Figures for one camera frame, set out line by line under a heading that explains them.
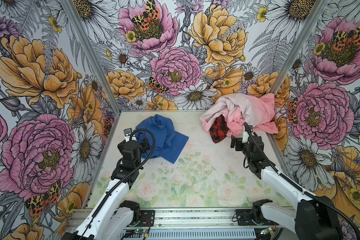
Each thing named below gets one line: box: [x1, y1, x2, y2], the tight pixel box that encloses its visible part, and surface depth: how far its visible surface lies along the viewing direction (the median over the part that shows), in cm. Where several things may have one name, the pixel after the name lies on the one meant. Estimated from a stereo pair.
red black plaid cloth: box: [209, 114, 230, 144], surface depth 107 cm
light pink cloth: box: [199, 93, 259, 132], surface depth 105 cm
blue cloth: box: [135, 114, 189, 164], surface depth 101 cm
